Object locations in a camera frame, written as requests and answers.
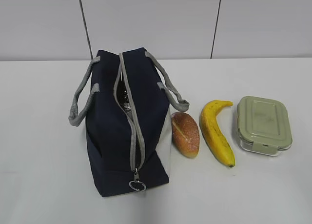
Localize navy blue lunch bag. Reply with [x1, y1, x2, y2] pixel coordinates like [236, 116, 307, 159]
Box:
[69, 48, 189, 197]

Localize brown bread roll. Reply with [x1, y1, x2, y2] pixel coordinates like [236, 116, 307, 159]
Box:
[171, 112, 200, 158]

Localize yellow banana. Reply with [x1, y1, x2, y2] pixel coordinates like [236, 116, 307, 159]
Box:
[199, 100, 235, 168]

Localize silver zipper pull ring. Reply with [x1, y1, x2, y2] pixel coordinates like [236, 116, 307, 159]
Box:
[128, 167, 147, 192]

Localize green lid glass container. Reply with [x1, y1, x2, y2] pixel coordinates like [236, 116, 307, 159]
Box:
[236, 96, 293, 156]

